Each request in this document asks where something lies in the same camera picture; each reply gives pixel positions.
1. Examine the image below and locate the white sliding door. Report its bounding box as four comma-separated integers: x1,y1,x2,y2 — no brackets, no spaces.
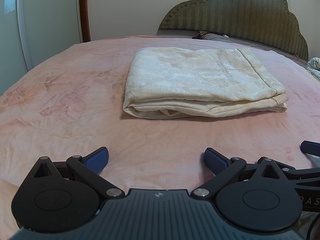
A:
0,0,83,98

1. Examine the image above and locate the pink floral blanket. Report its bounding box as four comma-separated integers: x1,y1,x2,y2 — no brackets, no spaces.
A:
0,35,320,230

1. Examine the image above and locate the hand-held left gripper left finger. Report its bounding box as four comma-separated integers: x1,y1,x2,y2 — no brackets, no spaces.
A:
24,147,125,201

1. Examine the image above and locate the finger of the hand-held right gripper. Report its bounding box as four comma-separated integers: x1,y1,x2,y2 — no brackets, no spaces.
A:
300,141,320,157

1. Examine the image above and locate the brown wooden door frame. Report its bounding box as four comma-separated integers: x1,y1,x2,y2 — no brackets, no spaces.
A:
78,0,92,42

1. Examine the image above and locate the white printed quilt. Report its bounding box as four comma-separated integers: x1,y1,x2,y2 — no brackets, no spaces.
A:
306,57,320,81

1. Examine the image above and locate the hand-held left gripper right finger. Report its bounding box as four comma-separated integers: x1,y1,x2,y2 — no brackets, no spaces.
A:
191,147,293,201

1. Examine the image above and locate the dark patterned pillow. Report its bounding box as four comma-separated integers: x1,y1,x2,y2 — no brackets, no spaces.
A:
192,30,229,40

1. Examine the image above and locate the cream blanket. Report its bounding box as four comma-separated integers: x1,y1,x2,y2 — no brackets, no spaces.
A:
122,47,289,120

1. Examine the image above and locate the olive padded headboard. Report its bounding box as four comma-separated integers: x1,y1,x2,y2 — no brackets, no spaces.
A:
158,0,309,61

